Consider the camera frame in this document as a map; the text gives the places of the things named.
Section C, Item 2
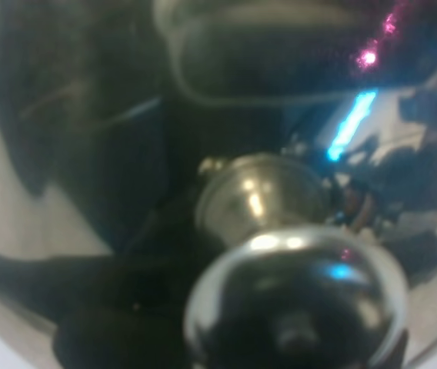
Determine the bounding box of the stainless steel teapot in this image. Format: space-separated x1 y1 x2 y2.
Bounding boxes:
0 1 437 368

